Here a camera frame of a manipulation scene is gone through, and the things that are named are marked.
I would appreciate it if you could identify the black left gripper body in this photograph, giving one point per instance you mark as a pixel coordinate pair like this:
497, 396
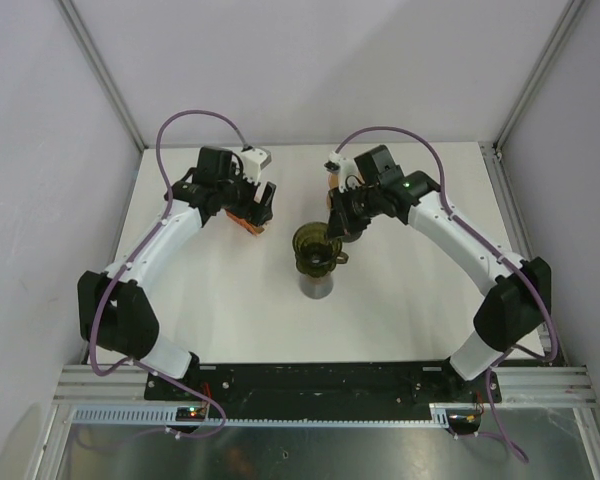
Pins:
237, 197

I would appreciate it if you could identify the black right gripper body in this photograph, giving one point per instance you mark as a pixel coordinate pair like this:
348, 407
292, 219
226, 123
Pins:
357, 205

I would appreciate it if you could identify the orange coffee filter box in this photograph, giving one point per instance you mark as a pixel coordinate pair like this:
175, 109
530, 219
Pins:
249, 227

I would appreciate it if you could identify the olive green plastic dripper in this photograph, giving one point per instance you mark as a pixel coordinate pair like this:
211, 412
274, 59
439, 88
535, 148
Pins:
316, 255

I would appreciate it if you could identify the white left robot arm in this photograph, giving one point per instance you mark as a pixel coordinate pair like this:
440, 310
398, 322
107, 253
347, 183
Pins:
115, 311

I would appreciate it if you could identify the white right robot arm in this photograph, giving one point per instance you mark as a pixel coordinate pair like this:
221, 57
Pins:
516, 292

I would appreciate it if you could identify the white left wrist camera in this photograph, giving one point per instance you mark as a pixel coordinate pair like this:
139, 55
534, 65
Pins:
254, 161

